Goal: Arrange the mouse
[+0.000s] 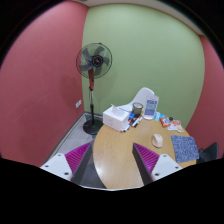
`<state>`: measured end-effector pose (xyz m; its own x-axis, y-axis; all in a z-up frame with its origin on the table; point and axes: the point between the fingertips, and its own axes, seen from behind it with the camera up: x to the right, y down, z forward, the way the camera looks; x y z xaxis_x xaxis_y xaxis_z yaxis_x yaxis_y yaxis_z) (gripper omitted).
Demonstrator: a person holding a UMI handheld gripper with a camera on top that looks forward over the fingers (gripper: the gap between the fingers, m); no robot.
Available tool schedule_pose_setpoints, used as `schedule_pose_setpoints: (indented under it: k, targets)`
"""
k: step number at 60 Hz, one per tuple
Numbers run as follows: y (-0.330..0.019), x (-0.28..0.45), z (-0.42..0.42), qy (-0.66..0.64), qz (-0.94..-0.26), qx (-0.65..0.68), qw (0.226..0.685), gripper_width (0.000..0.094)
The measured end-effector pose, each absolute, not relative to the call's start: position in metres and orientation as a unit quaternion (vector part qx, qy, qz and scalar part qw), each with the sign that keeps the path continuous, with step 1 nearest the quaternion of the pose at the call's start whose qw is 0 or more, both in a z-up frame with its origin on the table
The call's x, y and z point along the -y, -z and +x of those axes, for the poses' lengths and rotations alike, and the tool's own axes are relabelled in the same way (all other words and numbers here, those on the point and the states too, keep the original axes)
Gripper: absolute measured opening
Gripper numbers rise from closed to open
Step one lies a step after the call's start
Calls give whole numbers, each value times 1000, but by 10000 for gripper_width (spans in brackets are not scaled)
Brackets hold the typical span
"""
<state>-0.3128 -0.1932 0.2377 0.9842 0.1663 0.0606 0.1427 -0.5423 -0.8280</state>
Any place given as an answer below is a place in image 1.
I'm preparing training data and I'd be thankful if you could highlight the blue capped marker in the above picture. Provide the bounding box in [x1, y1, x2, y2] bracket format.
[128, 113, 135, 122]

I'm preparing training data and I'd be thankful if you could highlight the red capped marker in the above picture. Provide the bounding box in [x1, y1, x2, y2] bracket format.
[132, 116, 143, 127]

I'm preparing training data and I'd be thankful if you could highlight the beige computer mouse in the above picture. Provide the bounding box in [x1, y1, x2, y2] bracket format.
[152, 134, 163, 148]

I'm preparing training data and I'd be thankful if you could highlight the blue snack packet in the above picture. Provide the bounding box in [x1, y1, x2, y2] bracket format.
[153, 112, 166, 121]

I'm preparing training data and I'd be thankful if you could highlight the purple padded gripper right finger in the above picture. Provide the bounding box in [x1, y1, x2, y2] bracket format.
[132, 143, 182, 185]

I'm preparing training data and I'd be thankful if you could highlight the black office chair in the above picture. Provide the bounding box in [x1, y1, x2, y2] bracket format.
[197, 142, 219, 164]

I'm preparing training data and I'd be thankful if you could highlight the black red standing fan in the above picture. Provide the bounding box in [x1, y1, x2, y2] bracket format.
[76, 43, 112, 135]

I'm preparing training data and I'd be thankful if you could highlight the orange snack packet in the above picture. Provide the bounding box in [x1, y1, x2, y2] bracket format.
[160, 117, 171, 127]

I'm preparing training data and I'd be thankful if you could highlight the blue patterned mouse pad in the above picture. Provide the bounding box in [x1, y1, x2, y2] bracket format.
[171, 135, 199, 163]

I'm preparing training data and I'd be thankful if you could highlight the black marker pen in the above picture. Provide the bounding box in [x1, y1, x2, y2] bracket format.
[120, 124, 131, 133]

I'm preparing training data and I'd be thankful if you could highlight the white red snack packet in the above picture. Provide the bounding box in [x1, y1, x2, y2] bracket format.
[168, 120, 184, 133]

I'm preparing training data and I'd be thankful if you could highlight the black mesh pen cup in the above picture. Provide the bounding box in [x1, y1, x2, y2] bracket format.
[132, 102, 143, 118]

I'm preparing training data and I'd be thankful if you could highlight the white wall socket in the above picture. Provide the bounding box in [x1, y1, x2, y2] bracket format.
[75, 100, 82, 108]

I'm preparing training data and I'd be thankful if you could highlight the white tissue box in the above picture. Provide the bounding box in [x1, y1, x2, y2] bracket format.
[103, 105, 129, 131]

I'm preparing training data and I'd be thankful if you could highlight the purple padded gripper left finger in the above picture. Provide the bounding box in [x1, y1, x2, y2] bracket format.
[41, 142, 92, 184]

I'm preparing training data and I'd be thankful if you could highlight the white chair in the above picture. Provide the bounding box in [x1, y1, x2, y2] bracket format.
[127, 87, 154, 110]

